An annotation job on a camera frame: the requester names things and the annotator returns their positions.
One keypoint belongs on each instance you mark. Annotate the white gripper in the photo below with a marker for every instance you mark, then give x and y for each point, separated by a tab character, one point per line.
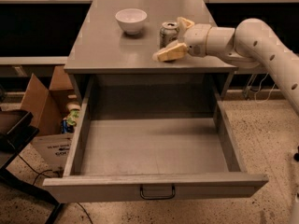
196	38

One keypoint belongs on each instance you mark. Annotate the silver 7up soda can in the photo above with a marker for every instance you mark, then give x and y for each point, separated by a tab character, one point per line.
168	33

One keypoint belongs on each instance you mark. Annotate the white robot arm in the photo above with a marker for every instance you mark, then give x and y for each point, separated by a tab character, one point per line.
248	45

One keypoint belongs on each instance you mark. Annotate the grey cabinet with counter top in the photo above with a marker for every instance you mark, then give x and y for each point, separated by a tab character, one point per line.
114	69

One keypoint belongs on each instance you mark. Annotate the open grey top drawer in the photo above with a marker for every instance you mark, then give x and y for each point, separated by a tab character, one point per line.
117	150

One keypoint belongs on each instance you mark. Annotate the white ceramic bowl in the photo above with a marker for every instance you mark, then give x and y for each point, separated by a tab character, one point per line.
131	20

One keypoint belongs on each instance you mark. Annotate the green toy in box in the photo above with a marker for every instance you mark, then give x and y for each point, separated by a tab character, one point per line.
69	122

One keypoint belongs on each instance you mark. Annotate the long grey bench shelf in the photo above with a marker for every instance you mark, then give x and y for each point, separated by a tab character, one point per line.
22	61

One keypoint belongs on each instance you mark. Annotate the brown cardboard box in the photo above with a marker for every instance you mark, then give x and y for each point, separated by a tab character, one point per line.
49	107

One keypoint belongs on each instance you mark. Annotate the black chair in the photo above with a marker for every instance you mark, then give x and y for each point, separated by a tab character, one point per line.
16	132

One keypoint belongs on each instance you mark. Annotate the black metal drawer handle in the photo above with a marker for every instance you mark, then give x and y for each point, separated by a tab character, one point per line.
157	193

